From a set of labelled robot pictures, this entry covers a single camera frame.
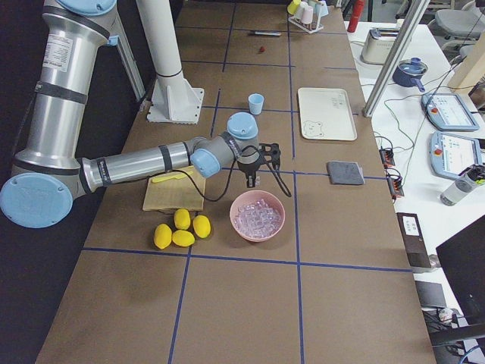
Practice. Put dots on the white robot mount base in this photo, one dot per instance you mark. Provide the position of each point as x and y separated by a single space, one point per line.
177 103

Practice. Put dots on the whole yellow lemon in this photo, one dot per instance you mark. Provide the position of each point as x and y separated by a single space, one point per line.
182 219
201 226
183 238
162 236

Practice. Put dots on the yellow plastic knife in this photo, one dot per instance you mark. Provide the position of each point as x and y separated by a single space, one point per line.
176 176

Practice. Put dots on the blue pot with lid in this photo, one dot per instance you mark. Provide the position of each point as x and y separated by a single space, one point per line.
409 73

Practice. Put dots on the yellow cup on rack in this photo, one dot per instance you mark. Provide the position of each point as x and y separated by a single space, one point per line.
293 6

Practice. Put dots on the white bear serving tray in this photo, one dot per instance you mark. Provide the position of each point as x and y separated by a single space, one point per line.
325 114

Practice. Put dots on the wooden cutting board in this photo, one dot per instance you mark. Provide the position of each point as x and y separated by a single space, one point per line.
175 194

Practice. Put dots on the black monitor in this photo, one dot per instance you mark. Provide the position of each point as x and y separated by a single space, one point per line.
462 260

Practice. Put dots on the steel muddler black tip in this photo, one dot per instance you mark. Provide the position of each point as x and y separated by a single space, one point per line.
264 33

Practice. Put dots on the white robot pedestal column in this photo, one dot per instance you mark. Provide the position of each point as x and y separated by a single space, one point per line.
158 25

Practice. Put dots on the cream toaster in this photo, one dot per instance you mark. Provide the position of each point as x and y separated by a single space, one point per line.
378 44

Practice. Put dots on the light blue plastic cup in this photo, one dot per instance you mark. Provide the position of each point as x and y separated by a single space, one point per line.
256 102

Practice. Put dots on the clear water bottle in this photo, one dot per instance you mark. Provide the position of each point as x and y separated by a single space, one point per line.
468 180

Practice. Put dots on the aluminium frame post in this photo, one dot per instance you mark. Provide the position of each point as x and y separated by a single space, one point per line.
406 31

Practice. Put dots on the red bottle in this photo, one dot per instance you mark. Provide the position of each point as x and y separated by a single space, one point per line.
356 13

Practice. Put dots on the white wire cup rack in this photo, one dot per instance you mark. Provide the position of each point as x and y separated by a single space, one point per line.
314 27

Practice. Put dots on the pink cup on rack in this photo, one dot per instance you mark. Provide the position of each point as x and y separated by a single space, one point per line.
304 14

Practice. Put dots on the brown box with label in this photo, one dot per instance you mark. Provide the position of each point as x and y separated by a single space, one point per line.
413 240

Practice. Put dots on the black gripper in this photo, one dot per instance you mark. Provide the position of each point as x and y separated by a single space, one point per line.
249 170

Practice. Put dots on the grey folded cloth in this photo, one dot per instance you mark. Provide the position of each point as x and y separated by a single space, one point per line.
345 173

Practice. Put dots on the pink bowl of ice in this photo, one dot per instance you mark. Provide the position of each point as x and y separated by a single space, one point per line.
257 215

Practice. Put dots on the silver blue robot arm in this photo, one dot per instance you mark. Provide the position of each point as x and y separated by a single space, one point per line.
47 176

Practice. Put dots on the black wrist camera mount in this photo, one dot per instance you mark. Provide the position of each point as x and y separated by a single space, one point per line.
270 152

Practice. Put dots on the blue teach pendant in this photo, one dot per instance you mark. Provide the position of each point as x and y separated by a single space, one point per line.
450 154
448 112

